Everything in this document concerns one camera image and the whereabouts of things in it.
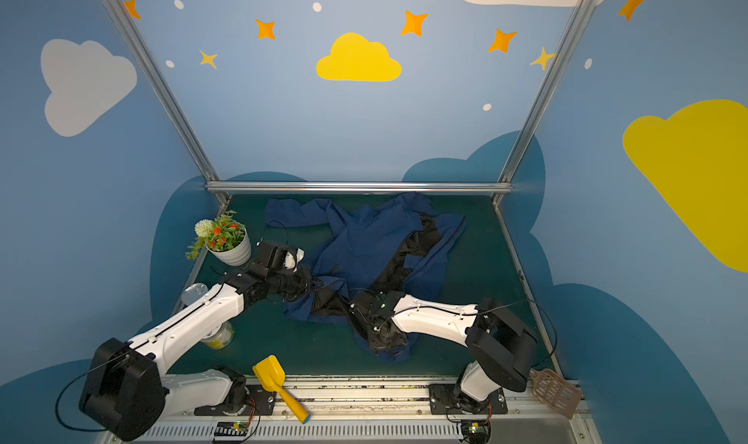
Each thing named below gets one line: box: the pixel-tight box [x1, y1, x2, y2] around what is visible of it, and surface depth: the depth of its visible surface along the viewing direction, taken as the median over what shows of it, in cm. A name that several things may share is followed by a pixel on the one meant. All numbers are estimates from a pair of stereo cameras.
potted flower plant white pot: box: [185, 210, 252, 267], surface depth 93 cm
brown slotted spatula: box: [529, 368, 582, 420], surface depth 77 cm
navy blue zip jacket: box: [264, 192, 468, 363], surface depth 101 cm
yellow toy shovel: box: [252, 355, 311, 424], surface depth 79 cm
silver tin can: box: [181, 282, 209, 306], surface depth 90 cm
